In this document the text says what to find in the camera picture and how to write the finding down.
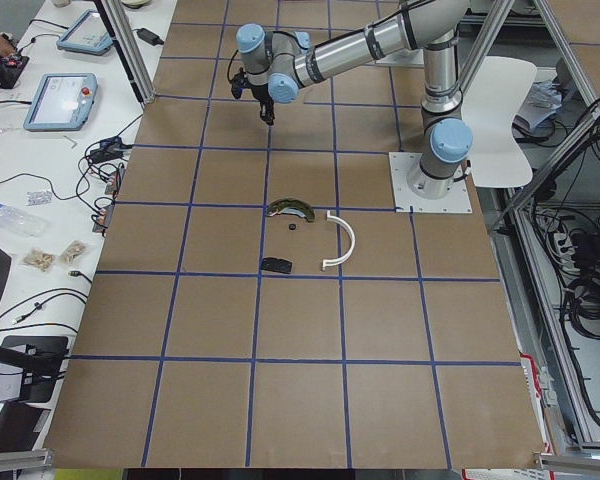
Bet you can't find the teach pendant near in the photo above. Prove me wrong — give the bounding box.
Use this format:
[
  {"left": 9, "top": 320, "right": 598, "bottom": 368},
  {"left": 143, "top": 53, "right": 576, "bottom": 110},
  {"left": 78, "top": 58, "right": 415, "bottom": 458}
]
[{"left": 23, "top": 73, "right": 98, "bottom": 132}]

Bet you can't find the black power adapter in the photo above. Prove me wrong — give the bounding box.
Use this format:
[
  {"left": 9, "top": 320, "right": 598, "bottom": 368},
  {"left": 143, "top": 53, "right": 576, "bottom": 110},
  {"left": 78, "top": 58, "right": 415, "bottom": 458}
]
[{"left": 136, "top": 28, "right": 164, "bottom": 46}]

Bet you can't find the aluminium frame post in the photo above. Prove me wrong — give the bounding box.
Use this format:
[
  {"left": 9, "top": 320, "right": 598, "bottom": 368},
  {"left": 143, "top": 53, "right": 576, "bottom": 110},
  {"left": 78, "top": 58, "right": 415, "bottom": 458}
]
[{"left": 94, "top": 0, "right": 155, "bottom": 105}]

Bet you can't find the white chair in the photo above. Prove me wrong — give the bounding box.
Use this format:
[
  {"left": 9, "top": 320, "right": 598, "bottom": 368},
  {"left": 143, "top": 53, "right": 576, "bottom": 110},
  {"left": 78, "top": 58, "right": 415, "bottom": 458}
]
[{"left": 462, "top": 56, "right": 537, "bottom": 188}]

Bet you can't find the plastic water bottle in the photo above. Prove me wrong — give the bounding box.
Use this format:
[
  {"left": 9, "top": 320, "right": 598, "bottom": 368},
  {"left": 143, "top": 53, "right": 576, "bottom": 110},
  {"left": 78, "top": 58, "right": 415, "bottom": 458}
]
[{"left": 0, "top": 203, "right": 48, "bottom": 237}]

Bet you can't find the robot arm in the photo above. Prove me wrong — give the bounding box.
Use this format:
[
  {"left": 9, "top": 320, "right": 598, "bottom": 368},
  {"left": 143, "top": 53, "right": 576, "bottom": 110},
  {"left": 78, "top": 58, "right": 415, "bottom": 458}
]
[{"left": 227, "top": 1, "right": 473, "bottom": 200}]

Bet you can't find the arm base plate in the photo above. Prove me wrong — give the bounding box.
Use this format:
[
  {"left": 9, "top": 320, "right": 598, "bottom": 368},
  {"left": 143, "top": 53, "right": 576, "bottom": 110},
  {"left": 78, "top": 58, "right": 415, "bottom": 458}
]
[
  {"left": 388, "top": 152, "right": 473, "bottom": 215},
  {"left": 375, "top": 49, "right": 424, "bottom": 69}
]

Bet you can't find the teach pendant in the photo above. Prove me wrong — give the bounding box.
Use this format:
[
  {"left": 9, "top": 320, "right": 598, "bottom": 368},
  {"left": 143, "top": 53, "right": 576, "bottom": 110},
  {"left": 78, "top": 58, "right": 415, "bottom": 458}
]
[
  {"left": 23, "top": 73, "right": 98, "bottom": 132},
  {"left": 56, "top": 10, "right": 113, "bottom": 56}
]

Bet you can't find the bag of small parts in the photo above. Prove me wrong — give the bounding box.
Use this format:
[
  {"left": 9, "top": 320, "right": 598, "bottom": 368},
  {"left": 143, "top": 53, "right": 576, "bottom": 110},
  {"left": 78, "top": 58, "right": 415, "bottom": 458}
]
[{"left": 20, "top": 248, "right": 56, "bottom": 272}]

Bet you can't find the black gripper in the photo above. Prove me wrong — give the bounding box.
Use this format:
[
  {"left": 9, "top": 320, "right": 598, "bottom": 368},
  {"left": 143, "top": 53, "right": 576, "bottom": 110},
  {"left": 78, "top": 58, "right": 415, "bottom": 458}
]
[{"left": 230, "top": 69, "right": 275, "bottom": 124}]

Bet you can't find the black brake pad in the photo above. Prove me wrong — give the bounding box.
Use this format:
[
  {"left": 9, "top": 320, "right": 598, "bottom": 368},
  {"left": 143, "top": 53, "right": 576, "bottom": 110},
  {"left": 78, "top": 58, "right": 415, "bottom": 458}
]
[{"left": 260, "top": 257, "right": 293, "bottom": 275}]

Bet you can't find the white curved plastic part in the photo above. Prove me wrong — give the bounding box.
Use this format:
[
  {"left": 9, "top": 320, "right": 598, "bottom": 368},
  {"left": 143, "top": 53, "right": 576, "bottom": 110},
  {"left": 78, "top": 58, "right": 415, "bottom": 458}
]
[{"left": 319, "top": 209, "right": 357, "bottom": 272}]

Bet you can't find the black camera stand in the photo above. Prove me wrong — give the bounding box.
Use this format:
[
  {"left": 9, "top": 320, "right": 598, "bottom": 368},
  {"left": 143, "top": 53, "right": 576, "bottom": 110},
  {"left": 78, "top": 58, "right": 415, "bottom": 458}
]
[{"left": 0, "top": 335, "right": 69, "bottom": 403}]

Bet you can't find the green brake shoe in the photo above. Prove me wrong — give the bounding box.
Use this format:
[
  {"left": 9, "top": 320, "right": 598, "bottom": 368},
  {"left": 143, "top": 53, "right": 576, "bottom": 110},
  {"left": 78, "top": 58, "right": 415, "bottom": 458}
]
[{"left": 266, "top": 197, "right": 315, "bottom": 223}]

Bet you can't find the teach pendant far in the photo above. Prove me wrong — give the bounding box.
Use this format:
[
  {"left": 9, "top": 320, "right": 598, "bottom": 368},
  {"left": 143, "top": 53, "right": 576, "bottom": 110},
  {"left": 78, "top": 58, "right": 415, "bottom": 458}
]
[{"left": 56, "top": 10, "right": 113, "bottom": 56}]

